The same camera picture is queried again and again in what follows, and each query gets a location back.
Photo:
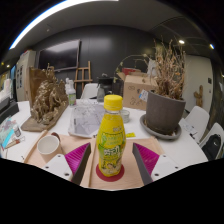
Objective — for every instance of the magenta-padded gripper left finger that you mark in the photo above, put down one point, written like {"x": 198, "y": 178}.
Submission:
{"x": 75, "y": 160}

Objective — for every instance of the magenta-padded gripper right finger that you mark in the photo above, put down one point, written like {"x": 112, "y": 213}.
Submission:
{"x": 148, "y": 160}

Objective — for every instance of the yellow drink bottle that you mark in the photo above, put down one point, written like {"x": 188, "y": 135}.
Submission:
{"x": 111, "y": 140}

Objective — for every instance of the beige wooden board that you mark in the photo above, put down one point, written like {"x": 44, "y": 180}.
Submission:
{"x": 130, "y": 173}

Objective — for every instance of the beige paper cup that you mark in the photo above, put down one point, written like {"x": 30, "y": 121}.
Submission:
{"x": 48, "y": 145}

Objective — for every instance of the grey plant saucer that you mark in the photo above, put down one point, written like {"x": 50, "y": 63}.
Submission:
{"x": 145, "y": 125}

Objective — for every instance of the small glass jar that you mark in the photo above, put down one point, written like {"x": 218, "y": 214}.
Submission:
{"x": 125, "y": 116}

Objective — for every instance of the dried plant in grey pot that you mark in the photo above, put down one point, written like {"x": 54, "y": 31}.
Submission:
{"x": 165, "y": 113}

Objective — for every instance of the wooden paintbrush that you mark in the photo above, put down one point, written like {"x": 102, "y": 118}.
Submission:
{"x": 15, "y": 142}

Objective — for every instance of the clear spray bottle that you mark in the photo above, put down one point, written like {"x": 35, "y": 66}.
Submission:
{"x": 72, "y": 96}

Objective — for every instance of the small paint jar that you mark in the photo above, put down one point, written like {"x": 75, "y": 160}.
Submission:
{"x": 17, "y": 131}

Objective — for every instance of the white plastic chair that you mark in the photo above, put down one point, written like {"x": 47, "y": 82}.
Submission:
{"x": 198, "y": 118}
{"x": 89, "y": 91}
{"x": 216, "y": 128}

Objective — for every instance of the black backpack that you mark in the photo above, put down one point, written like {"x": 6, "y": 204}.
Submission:
{"x": 212, "y": 146}

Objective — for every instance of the golden sculpture on wooden base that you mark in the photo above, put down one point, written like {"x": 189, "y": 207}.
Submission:
{"x": 48, "y": 100}

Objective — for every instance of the grey translucent bottle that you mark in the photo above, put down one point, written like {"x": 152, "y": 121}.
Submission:
{"x": 100, "y": 95}

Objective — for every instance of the brown cardboard box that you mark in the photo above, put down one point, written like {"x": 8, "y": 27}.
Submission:
{"x": 133, "y": 90}

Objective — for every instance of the wooden figure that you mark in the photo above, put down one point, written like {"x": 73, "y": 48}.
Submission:
{"x": 198, "y": 96}

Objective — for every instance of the black box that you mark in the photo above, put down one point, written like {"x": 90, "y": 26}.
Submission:
{"x": 8, "y": 111}

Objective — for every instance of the wooden easel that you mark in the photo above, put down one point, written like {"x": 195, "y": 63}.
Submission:
{"x": 83, "y": 75}

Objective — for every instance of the red box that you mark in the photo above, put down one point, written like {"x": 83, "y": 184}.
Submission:
{"x": 131, "y": 71}

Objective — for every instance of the round ceiling spotlight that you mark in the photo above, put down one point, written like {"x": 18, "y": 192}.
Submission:
{"x": 211, "y": 46}
{"x": 181, "y": 41}

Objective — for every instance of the long ceiling strip light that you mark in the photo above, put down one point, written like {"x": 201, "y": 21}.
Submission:
{"x": 43, "y": 15}

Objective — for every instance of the black wall screen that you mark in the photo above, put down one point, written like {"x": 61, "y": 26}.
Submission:
{"x": 58, "y": 55}

